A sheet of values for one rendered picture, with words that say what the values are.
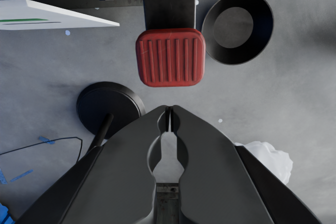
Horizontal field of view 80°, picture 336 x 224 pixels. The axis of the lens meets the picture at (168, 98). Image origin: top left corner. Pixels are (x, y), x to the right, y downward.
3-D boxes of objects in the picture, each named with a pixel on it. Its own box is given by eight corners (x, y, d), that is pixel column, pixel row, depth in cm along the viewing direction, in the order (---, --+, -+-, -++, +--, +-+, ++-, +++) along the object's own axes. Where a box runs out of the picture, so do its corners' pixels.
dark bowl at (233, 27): (273, -11, 83) (281, -11, 77) (260, 59, 98) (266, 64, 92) (200, -8, 85) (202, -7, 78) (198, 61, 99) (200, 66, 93)
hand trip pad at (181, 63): (198, 18, 25) (207, 29, 19) (197, 64, 28) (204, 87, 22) (142, 20, 26) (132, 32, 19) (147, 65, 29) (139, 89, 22)
